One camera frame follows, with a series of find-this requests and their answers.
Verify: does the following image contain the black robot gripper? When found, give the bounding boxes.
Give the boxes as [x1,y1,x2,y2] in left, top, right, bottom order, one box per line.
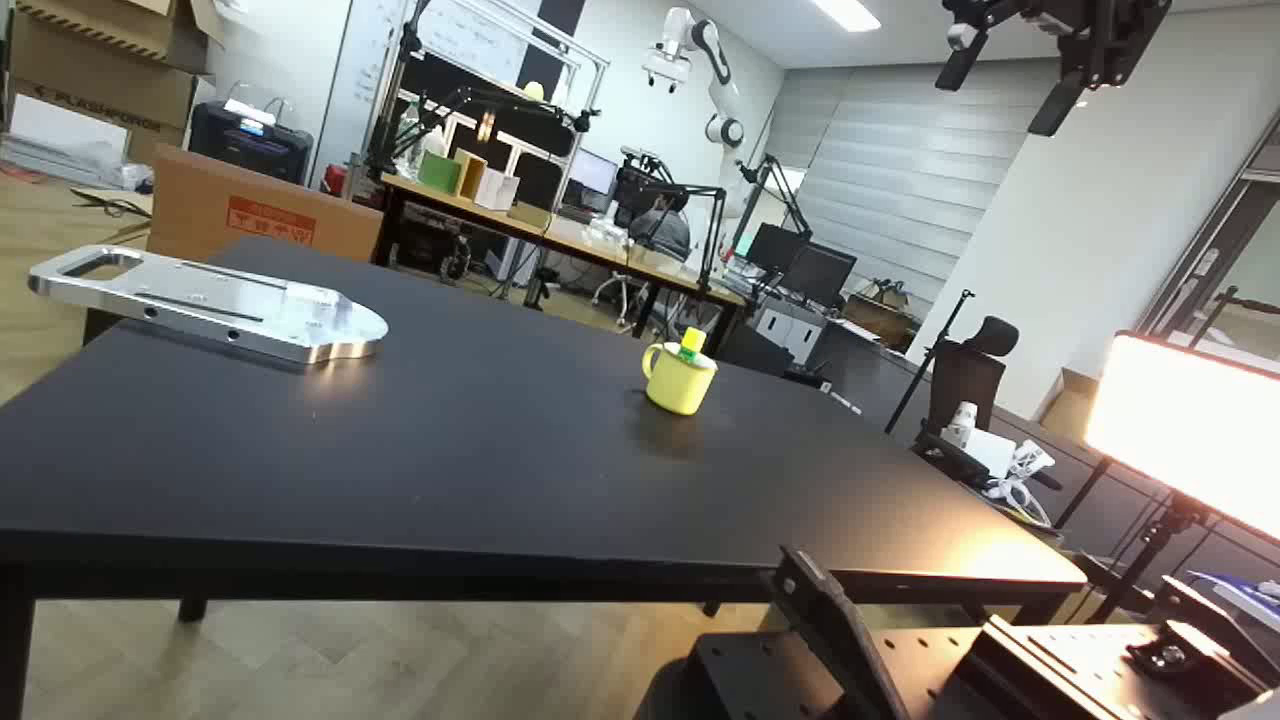
[934,0,1177,139]

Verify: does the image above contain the yellow mug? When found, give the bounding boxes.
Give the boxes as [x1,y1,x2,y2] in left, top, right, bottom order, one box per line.
[640,339,719,419]

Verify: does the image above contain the grey window blinds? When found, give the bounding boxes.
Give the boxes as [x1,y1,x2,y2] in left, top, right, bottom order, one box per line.
[773,56,1059,310]

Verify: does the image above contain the ceiling light strip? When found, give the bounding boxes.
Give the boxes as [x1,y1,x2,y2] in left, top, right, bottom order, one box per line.
[809,0,889,39]

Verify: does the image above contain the black computer monitor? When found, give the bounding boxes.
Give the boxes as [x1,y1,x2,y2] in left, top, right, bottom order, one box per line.
[742,221,859,310]

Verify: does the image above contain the black office chair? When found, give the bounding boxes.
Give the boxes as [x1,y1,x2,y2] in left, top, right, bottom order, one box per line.
[915,310,1025,437]

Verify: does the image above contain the white plastic device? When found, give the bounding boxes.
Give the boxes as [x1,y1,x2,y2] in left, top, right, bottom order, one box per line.
[937,395,1059,527]

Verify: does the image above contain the bright light panel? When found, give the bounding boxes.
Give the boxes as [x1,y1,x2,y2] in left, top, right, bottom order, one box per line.
[1081,326,1280,542]

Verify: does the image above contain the long wooden desk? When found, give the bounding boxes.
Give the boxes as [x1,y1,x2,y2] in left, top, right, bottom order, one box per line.
[377,167,754,335]

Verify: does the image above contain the black light stand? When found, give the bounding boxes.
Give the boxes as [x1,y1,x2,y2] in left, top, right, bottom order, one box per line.
[1085,486,1211,628]

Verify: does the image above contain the black shelf rack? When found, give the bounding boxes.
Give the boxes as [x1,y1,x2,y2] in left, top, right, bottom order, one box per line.
[364,0,609,185]

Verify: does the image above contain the green box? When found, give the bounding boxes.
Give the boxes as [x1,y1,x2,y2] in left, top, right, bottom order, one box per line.
[418,149,467,200]

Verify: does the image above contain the black printer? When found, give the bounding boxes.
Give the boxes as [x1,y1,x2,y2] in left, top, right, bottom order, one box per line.
[190,94,315,188]

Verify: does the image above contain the brown cardboard box orange label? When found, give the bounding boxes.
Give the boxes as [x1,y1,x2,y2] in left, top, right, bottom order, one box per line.
[145,144,387,266]

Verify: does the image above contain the silver metal plate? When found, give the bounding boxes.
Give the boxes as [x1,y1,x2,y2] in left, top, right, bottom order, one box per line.
[26,238,394,370]

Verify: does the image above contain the stacked plain cardboard boxes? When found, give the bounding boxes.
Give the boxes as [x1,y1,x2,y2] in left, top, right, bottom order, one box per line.
[0,0,211,150]

